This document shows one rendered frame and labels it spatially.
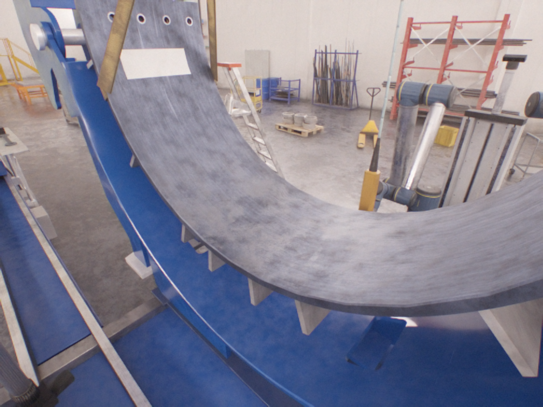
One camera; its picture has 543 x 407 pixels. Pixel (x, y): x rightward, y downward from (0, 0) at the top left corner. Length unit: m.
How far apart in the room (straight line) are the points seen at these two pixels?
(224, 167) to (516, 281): 1.39
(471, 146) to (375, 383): 2.08
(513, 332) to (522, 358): 0.05
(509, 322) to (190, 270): 1.39
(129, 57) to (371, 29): 11.20
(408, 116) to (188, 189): 1.67
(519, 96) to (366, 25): 5.52
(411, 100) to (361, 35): 10.40
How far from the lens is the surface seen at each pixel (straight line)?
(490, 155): 2.76
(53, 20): 2.14
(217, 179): 1.58
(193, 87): 1.92
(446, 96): 2.26
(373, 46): 12.42
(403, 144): 2.48
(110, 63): 1.68
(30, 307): 2.62
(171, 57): 1.93
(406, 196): 2.23
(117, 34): 1.66
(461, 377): 1.11
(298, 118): 8.40
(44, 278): 2.83
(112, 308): 3.19
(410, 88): 2.34
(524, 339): 0.80
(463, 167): 2.83
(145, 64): 1.84
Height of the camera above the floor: 2.14
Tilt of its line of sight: 29 degrees down
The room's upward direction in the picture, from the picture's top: straight up
